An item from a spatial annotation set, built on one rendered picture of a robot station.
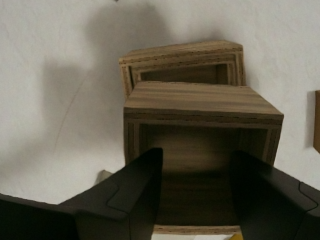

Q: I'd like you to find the yellow block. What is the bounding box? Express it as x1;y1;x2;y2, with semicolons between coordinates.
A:
229;234;243;240

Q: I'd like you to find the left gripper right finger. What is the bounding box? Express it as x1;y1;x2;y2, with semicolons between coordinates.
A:
229;151;320;240

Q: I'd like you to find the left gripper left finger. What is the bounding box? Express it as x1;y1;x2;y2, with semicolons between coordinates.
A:
0;147;163;240

